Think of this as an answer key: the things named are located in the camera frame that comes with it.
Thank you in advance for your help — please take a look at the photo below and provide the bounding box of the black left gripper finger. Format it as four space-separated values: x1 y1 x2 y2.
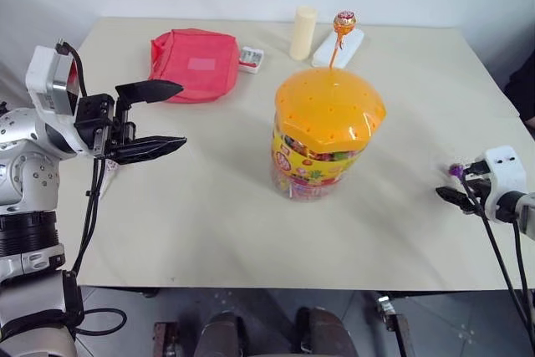
105 135 188 166
115 79 185 124

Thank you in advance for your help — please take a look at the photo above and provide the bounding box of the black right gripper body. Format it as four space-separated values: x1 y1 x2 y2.
462 159 497 213

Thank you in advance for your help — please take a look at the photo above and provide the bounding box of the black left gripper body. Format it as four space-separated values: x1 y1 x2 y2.
74 94 138 159

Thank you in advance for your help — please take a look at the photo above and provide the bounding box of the clear plastic candy jar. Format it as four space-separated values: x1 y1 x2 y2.
269 116 369 204

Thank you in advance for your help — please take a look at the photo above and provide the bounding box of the orange perforated jar lid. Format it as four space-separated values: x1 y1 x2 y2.
273 67 388 153

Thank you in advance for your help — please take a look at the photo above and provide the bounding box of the white printed wrapper piece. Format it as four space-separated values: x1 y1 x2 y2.
101 157 123 200

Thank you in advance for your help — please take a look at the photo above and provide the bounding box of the red fabric pouch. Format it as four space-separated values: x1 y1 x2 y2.
149 28 241 105

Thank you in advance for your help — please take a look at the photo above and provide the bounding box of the dark shape at table side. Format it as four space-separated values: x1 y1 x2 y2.
502 48 535 133

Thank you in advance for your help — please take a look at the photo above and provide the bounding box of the small white red box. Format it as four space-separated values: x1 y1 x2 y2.
237 45 266 75

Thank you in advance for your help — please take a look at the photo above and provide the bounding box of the cream cylinder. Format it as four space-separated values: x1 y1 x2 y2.
288 5 319 61

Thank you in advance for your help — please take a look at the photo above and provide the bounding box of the white rectangular box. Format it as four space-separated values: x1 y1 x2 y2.
311 28 366 70

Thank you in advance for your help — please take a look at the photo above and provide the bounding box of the dark rounded shape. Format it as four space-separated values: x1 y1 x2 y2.
295 306 359 357
195 309 248 357

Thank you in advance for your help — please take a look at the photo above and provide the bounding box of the rusty metal table leg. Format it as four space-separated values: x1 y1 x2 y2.
151 320 181 357

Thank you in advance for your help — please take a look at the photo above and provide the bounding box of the orange wrapped lollipop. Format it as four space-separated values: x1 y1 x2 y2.
328 9 359 70

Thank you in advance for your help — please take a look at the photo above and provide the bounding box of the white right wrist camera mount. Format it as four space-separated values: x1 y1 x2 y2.
479 145 528 222

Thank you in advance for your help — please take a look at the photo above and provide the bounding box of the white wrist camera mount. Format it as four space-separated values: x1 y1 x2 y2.
24 44 81 118
479 145 528 222

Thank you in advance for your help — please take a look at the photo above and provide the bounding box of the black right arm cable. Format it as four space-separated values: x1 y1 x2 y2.
461 176 535 335
512 221 535 324

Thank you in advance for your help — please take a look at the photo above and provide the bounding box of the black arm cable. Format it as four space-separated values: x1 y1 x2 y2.
512 221 535 324
461 176 535 335
55 40 129 337

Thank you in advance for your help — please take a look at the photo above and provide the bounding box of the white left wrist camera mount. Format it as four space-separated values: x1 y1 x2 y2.
24 44 81 118

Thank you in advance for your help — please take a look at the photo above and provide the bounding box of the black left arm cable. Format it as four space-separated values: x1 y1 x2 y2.
55 40 129 337

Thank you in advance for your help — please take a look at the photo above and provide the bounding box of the metal table leg bracket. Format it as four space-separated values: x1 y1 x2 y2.
374 293 415 357

